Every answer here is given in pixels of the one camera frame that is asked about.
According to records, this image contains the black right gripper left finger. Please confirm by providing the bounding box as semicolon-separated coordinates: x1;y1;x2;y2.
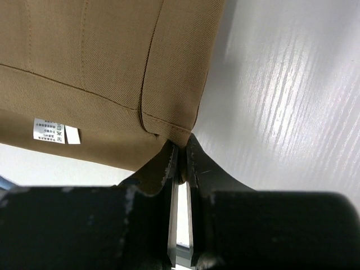
1;142;179;269

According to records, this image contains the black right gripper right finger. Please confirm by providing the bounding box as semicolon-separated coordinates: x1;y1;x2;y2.
186;135;359;269

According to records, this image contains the tan pleated skirt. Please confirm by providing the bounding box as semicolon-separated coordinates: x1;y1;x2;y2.
1;1;225;170

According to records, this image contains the blue wire hanger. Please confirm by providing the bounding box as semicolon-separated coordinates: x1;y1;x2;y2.
0;175;17;191

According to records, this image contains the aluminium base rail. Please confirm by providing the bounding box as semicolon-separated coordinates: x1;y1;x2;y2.
175;244;195;269

